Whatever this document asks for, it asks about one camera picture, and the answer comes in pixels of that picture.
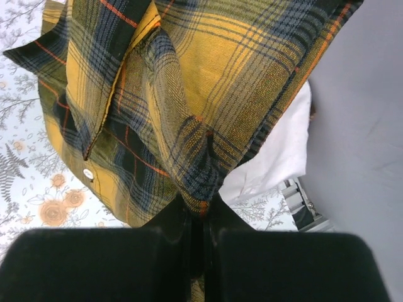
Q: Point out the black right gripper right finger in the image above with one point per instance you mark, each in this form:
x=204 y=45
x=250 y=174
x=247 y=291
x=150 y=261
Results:
x=243 y=264

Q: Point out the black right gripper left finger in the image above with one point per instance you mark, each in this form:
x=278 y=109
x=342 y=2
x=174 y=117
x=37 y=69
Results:
x=101 y=264

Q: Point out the yellow plaid long sleeve shirt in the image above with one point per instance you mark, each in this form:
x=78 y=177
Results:
x=147 y=100

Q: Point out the white folded shirt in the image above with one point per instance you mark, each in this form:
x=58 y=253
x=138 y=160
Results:
x=282 y=156

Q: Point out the floral tablecloth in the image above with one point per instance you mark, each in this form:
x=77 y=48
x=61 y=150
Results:
x=32 y=172

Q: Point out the aluminium frame rail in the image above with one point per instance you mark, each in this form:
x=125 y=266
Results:
x=303 y=211

